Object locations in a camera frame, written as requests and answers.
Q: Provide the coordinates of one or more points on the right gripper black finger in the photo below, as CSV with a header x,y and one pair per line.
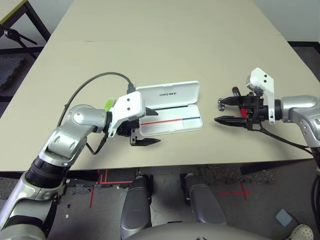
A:
x,y
232,120
231,101

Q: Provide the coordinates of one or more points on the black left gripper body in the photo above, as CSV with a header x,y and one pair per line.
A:
x,y
125,130

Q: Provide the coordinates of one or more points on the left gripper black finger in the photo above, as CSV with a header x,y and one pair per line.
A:
x,y
151,112
145,142

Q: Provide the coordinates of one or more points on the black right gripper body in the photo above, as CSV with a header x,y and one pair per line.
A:
x,y
253,110

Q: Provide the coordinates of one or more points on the black marker with red cap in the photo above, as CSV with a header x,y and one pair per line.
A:
x,y
235,92

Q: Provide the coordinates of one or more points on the white plastic pencil case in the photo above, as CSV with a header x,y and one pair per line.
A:
x,y
172,95

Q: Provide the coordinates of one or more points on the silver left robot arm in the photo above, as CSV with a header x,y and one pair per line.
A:
x,y
77,117

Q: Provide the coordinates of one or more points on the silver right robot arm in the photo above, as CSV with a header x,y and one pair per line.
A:
x,y
297,107

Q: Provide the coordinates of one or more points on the grey robot left leg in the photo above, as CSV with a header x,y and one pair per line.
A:
x,y
136,207

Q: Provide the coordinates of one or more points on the grey robot leg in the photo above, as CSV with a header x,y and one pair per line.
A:
x,y
205,202
136,207

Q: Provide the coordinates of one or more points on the grey robot right leg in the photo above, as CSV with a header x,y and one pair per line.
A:
x,y
205,202

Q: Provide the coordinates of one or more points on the grey robot torso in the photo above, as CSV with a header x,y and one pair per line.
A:
x,y
200,233

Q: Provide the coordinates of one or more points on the blue-grey square pad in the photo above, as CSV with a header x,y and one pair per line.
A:
x,y
284,217

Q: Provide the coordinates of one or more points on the dark textured floor mat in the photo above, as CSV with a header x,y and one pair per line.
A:
x,y
11,72

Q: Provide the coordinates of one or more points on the white bystander shoe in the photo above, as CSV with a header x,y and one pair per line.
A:
x,y
302,232

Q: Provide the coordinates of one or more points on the black tripod stand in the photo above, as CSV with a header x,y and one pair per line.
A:
x,y
12,33

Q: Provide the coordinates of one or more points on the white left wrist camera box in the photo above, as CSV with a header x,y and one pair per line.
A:
x,y
127,107

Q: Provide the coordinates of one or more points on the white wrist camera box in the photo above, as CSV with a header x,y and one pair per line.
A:
x,y
127,107
262,80

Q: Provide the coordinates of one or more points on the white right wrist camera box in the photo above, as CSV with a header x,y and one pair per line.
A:
x,y
262,80

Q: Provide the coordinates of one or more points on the black metal table frame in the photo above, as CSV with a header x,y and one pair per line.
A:
x,y
37,20

